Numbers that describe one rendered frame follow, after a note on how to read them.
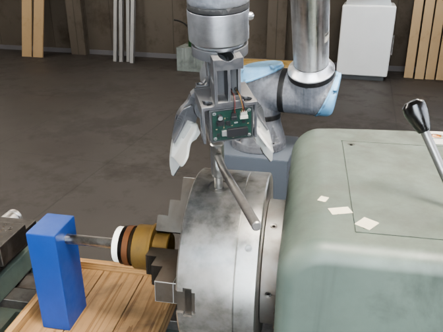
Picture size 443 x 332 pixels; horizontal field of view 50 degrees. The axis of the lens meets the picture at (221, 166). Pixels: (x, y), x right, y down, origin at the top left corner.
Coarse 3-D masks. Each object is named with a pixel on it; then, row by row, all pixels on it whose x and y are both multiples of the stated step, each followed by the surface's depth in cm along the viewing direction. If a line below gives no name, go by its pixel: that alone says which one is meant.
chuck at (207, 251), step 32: (192, 192) 77; (224, 192) 77; (192, 224) 74; (224, 224) 73; (192, 256) 72; (224, 256) 72; (192, 288) 72; (224, 288) 71; (192, 320) 74; (224, 320) 73
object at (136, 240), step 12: (132, 228) 89; (144, 228) 88; (120, 240) 87; (132, 240) 86; (144, 240) 86; (156, 240) 87; (168, 240) 87; (120, 252) 87; (132, 252) 86; (144, 252) 85; (132, 264) 87; (144, 264) 86
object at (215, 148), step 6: (210, 144) 73; (216, 144) 73; (222, 144) 73; (210, 150) 74; (216, 150) 73; (222, 150) 74; (210, 156) 75; (222, 156) 74; (216, 168) 75; (216, 174) 76; (216, 180) 77; (222, 180) 78; (216, 186) 78; (222, 186) 78
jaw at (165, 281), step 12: (156, 252) 84; (168, 252) 84; (156, 264) 80; (168, 264) 80; (156, 276) 80; (168, 276) 77; (156, 288) 76; (168, 288) 75; (156, 300) 77; (168, 300) 76; (180, 300) 74; (192, 300) 74
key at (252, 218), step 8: (208, 136) 78; (216, 160) 73; (224, 168) 70; (224, 176) 68; (232, 184) 64; (232, 192) 62; (240, 192) 61; (240, 200) 59; (248, 208) 56; (248, 216) 55; (256, 216) 55; (256, 224) 53
